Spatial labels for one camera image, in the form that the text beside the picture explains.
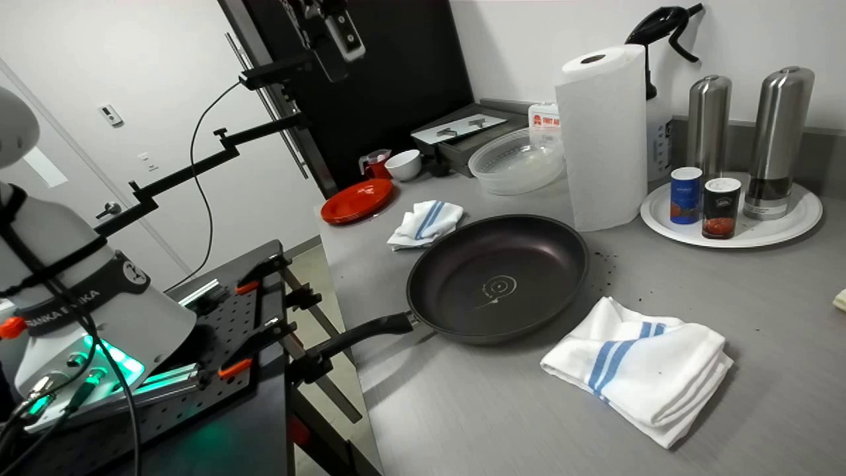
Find small white blue-striped towel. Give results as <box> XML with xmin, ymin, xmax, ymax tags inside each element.
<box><xmin>389</xmin><ymin>198</ymin><xmax>465</xmax><ymax>248</ymax></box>

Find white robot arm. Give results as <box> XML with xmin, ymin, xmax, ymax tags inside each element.
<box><xmin>0</xmin><ymin>180</ymin><xmax>198</xmax><ymax>433</ymax></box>

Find dark nonstick frying pan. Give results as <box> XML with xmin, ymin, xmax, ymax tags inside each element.
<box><xmin>288</xmin><ymin>214</ymin><xmax>591</xmax><ymax>383</ymax></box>

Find white paper towel roll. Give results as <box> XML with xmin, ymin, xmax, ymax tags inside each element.
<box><xmin>555</xmin><ymin>46</ymin><xmax>648</xmax><ymax>230</ymax></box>

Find large white blue-striped towel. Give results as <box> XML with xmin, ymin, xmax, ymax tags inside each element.
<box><xmin>541</xmin><ymin>296</ymin><xmax>736</xmax><ymax>449</ymax></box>

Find red plate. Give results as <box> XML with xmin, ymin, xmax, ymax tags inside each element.
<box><xmin>320</xmin><ymin>178</ymin><xmax>398</xmax><ymax>224</ymax></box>

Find small white cup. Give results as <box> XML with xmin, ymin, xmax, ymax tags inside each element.
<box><xmin>387</xmin><ymin>149</ymin><xmax>422</xmax><ymax>182</ymax></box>

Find black flat box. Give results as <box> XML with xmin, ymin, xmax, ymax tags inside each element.
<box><xmin>411</xmin><ymin>103</ymin><xmax>526</xmax><ymax>176</ymax></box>

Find clear plastic bowl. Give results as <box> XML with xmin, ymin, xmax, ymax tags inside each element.
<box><xmin>469</xmin><ymin>129</ymin><xmax>563</xmax><ymax>197</ymax></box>

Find black perforated mounting table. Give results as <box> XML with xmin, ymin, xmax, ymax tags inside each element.
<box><xmin>3</xmin><ymin>240</ymin><xmax>300</xmax><ymax>476</ymax></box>

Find blue spice jar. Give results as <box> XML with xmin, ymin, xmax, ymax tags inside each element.
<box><xmin>669</xmin><ymin>168</ymin><xmax>703</xmax><ymax>224</ymax></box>

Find red spice jar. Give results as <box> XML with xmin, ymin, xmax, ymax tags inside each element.
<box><xmin>703</xmin><ymin>178</ymin><xmax>744</xmax><ymax>240</ymax></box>

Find tall steel grinder left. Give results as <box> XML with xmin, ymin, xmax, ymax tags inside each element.
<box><xmin>689</xmin><ymin>75</ymin><xmax>732</xmax><ymax>178</ymax></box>

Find tall steel grinder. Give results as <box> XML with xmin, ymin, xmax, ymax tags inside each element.
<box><xmin>747</xmin><ymin>66</ymin><xmax>814</xmax><ymax>219</ymax></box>
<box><xmin>689</xmin><ymin>75</ymin><xmax>732</xmax><ymax>178</ymax></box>

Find tall steel grinder right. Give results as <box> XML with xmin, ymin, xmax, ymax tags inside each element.
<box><xmin>747</xmin><ymin>66</ymin><xmax>814</xmax><ymax>219</ymax></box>

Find round white tray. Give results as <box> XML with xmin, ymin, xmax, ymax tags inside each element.
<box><xmin>640</xmin><ymin>178</ymin><xmax>822</xmax><ymax>251</ymax></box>

